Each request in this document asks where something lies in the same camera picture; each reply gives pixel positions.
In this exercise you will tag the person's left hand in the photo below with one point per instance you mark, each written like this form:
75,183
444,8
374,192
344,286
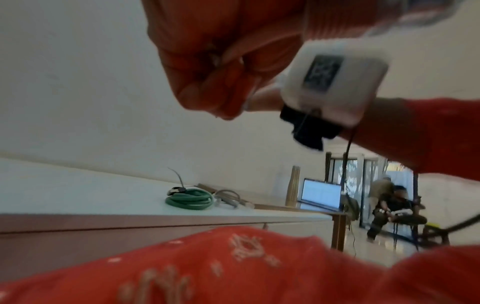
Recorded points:
225,35

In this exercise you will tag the person's right hand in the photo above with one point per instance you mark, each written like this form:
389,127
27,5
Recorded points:
266,101

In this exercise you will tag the person's right forearm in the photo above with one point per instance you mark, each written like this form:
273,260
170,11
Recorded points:
431,133

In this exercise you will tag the white marker cube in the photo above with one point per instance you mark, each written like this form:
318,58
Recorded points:
337,86

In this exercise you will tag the tall beige bottle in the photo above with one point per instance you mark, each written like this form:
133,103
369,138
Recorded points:
293,187

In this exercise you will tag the open laptop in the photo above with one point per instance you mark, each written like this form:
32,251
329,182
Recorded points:
320,194

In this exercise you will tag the dark framed window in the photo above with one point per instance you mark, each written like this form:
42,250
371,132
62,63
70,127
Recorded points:
369,178

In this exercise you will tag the grey bag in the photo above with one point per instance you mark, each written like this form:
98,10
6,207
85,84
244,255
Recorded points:
351,207

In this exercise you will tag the wooden table leg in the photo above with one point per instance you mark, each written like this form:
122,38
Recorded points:
338,231

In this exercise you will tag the white low table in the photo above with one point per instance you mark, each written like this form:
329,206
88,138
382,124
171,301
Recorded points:
75,193

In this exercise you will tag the wooden stool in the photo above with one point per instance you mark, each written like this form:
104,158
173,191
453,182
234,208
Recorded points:
435,236

